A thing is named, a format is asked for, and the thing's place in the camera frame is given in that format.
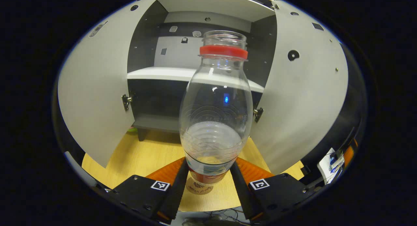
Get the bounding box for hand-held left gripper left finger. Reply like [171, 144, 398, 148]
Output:
[106, 157, 189, 224]

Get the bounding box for round brown coaster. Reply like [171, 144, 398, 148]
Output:
[186, 177, 214, 195]

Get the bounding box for black backdrop cloth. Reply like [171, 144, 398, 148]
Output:
[301, 45, 368, 187]

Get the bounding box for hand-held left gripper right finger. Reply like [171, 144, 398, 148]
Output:
[230, 157, 316, 221]

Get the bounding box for white cabinet shelf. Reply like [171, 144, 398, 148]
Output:
[158, 0, 276, 22]
[127, 66, 264, 93]

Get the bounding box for white cabinet door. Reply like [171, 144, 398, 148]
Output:
[57, 0, 163, 168]
[249, 0, 349, 175]

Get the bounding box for clear plastic water bottle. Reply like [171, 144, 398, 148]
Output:
[179, 30, 254, 187]

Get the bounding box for white cabinet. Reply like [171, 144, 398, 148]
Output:
[126, 0, 280, 142]

